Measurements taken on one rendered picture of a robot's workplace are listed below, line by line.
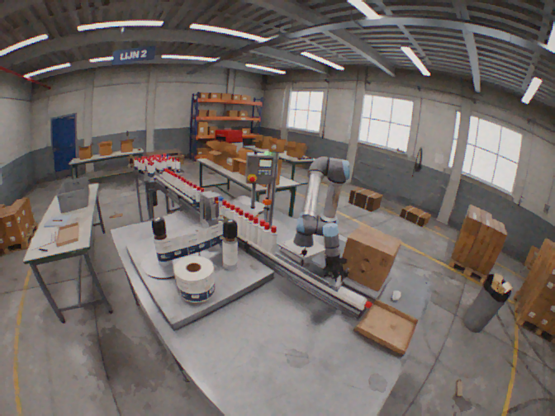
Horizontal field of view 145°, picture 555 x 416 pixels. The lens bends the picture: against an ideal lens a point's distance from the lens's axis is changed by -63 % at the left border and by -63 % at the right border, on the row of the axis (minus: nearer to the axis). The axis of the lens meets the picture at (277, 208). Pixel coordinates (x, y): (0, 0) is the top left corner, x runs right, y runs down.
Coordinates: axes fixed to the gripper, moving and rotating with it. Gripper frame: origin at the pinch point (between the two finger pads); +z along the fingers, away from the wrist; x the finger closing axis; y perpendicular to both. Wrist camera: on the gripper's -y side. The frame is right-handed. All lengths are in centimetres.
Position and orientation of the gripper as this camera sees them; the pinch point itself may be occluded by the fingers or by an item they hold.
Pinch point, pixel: (337, 286)
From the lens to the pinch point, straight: 128.4
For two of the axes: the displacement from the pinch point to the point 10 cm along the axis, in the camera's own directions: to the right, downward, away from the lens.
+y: -6.8, 2.2, -7.0
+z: 1.6, 9.7, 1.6
